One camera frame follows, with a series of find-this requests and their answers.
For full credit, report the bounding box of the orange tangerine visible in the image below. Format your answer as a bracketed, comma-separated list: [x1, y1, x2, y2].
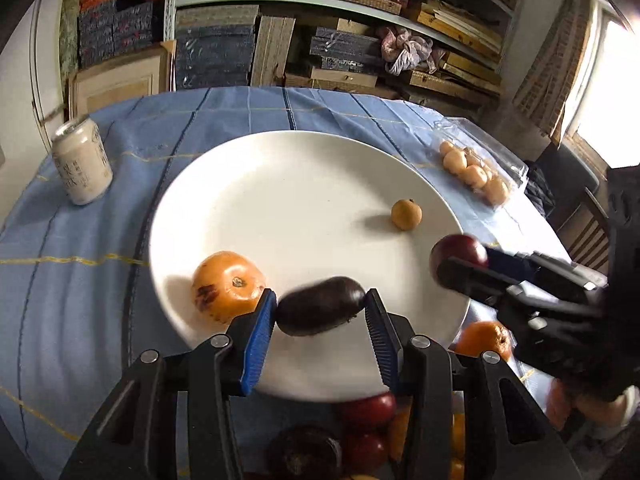
[454, 321, 512, 361]

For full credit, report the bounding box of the dark red plum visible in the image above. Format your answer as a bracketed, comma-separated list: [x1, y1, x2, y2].
[430, 234, 488, 281]

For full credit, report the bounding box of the small brown longan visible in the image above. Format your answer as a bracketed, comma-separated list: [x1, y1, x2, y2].
[390, 200, 423, 231]

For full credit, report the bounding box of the red cherry tomato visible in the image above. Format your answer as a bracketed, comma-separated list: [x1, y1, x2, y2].
[343, 434, 388, 474]

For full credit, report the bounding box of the yellow spotted persimmon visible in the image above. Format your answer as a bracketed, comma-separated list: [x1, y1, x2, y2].
[190, 252, 266, 325]

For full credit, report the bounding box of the person's right hand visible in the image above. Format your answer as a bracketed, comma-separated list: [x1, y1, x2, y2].
[546, 379, 639, 430]

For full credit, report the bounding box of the blue checked tablecloth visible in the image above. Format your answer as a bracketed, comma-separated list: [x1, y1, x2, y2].
[1, 87, 565, 479]

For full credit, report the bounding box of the pink plastic bag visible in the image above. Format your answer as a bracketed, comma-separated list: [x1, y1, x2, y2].
[376, 26, 447, 76]

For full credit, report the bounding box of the metal storage shelf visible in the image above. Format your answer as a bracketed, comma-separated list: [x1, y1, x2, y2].
[164, 0, 524, 106]

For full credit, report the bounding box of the white beverage can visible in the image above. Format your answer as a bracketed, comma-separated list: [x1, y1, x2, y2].
[51, 115, 113, 206]

